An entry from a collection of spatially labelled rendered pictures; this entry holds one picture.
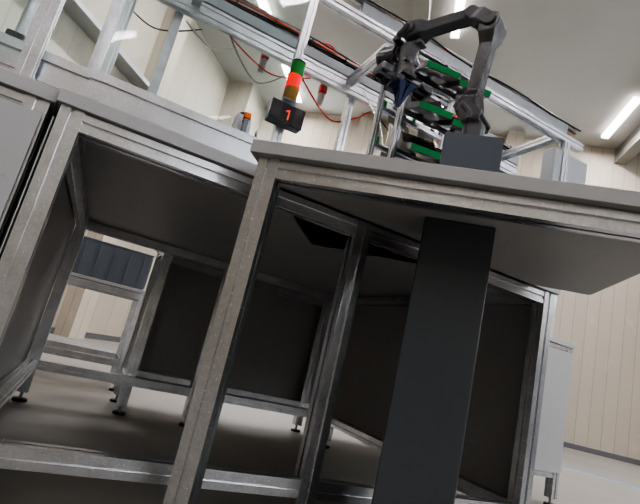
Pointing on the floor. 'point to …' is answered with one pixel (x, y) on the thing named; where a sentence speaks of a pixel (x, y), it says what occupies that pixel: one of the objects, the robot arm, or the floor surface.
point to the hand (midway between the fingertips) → (400, 96)
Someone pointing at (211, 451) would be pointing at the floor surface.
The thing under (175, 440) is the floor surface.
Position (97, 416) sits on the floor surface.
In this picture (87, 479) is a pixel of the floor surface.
